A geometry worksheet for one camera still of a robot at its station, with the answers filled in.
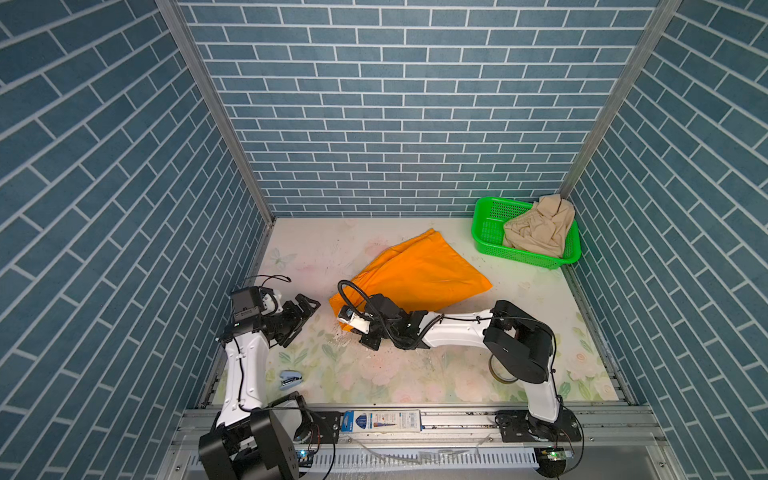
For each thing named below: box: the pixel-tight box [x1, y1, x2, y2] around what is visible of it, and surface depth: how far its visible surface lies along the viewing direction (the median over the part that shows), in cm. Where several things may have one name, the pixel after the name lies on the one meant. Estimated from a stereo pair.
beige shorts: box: [503, 194, 576, 259], surface depth 110 cm
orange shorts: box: [328, 228, 493, 332], surface depth 103 cm
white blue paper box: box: [341, 409, 422, 433], surface depth 75 cm
